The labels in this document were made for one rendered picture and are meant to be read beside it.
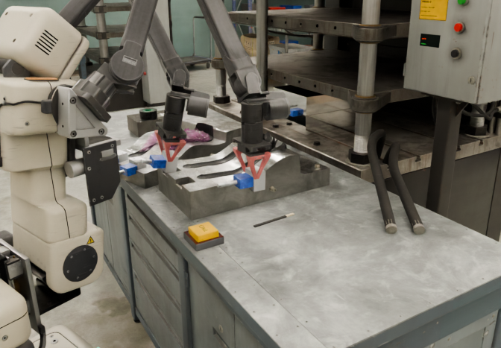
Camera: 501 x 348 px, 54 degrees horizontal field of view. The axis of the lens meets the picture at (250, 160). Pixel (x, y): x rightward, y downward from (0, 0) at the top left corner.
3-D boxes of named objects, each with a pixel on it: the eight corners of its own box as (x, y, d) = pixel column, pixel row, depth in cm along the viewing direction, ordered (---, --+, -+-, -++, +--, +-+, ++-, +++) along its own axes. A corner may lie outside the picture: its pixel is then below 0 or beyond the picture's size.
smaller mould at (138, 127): (138, 137, 217) (136, 122, 214) (127, 130, 229) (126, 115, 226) (180, 130, 226) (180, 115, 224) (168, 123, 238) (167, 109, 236)
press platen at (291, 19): (371, 84, 169) (376, 26, 163) (207, 46, 274) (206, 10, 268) (518, 62, 209) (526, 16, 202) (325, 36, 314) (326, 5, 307)
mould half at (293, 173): (191, 220, 141) (188, 176, 136) (159, 190, 162) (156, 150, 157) (329, 185, 164) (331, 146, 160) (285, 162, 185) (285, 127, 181)
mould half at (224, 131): (145, 188, 162) (142, 157, 159) (102, 170, 179) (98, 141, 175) (248, 151, 197) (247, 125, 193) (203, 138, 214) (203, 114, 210)
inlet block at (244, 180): (221, 198, 128) (221, 179, 127) (213, 191, 132) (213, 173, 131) (265, 189, 135) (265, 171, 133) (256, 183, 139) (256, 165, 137)
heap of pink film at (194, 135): (165, 161, 171) (164, 139, 168) (135, 150, 182) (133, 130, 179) (219, 143, 189) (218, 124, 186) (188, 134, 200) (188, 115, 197)
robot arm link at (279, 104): (232, 83, 133) (244, 72, 125) (271, 80, 137) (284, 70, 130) (241, 127, 131) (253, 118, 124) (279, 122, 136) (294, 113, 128)
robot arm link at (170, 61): (121, -10, 162) (118, -33, 152) (137, -15, 163) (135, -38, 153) (174, 100, 151) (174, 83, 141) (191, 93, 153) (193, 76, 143)
